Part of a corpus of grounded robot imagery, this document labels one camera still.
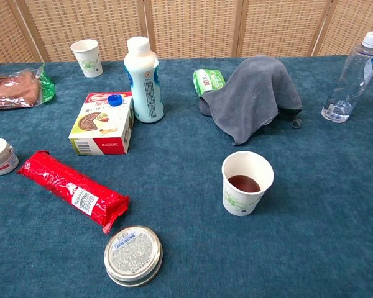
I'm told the red white cake box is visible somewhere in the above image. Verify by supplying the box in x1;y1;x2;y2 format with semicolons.
68;91;135;156

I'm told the grey towel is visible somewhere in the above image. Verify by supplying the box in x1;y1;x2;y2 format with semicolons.
198;55;303;146

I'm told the green wet wipes pack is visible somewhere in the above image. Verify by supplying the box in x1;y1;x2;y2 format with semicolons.
192;68;226;97

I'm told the brown food bag green edge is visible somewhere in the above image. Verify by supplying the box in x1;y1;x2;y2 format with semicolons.
0;63;56;111

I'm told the blue bottle cap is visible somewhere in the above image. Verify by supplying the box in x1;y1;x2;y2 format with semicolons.
107;93;124;107

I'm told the wicker folding screen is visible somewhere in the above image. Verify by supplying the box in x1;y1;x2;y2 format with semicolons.
0;0;373;64

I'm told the red biscuit pack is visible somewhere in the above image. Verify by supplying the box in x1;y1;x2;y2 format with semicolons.
17;150;131;235

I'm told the white paper cup green flower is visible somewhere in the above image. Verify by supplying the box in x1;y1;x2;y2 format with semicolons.
221;151;274;217
70;39;103;78

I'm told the small white jar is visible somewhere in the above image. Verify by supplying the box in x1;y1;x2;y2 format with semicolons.
0;138;19;176

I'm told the blue carpet table cover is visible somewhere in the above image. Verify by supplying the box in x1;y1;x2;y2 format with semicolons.
0;55;373;298

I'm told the white milk drink bottle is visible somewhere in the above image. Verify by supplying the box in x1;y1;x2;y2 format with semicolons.
123;36;165;124

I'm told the round metal tin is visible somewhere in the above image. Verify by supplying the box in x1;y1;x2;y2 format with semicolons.
103;225;163;287

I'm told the clear water bottle white cap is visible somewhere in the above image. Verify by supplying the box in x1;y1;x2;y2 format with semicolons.
321;30;373;124

